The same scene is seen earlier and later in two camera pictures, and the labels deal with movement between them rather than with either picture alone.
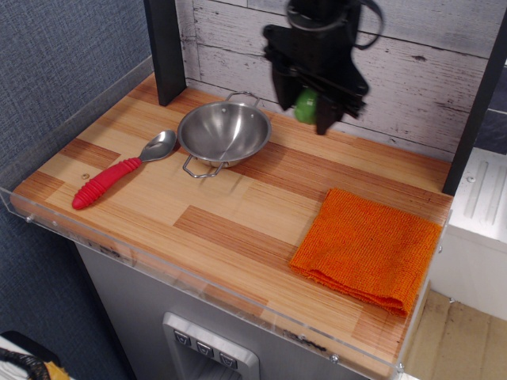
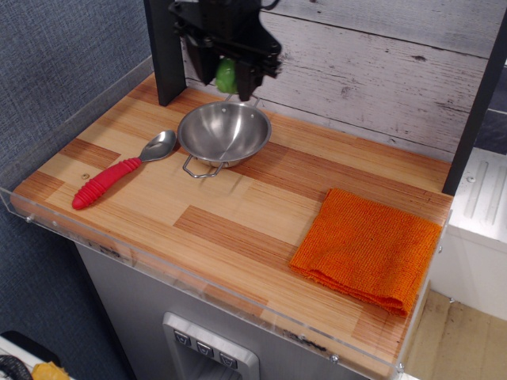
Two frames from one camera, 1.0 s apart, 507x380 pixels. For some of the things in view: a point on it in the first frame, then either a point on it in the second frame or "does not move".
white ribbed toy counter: (470, 267) does not move
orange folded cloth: (377, 251) does not move
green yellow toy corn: (306, 106) to (226, 76)
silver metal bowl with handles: (223, 133) does not move
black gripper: (322, 58) to (234, 27)
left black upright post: (165, 39) does not move
